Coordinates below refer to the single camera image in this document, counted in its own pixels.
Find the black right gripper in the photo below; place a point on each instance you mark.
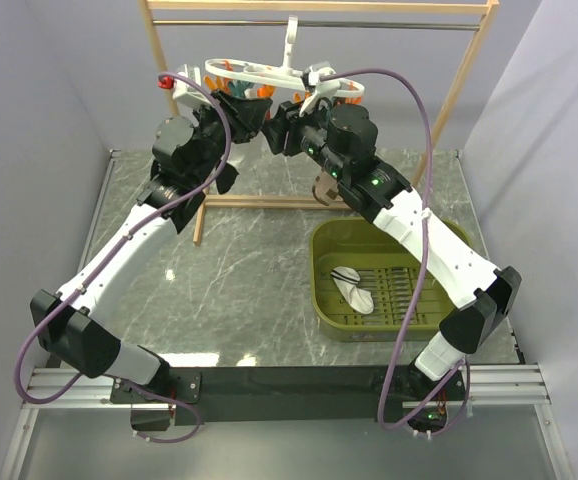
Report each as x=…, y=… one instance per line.
x=275, y=132

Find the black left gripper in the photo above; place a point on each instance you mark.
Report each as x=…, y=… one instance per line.
x=244, y=116

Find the teal clothes clip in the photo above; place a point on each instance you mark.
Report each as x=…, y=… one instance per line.
x=239, y=88

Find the white plastic clip hanger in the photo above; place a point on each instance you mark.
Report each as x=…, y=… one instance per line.
x=283, y=76

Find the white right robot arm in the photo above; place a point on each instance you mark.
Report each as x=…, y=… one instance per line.
x=342, y=141

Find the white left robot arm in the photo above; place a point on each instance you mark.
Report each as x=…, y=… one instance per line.
x=186, y=152

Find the brown striped sock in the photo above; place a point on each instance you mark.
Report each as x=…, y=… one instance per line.
x=325, y=189

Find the olive green plastic basket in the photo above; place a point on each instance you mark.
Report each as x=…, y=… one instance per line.
x=386, y=270

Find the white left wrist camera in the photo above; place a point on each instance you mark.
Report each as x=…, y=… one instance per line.
x=182, y=93

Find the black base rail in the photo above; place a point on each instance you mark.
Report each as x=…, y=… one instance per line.
x=232, y=394

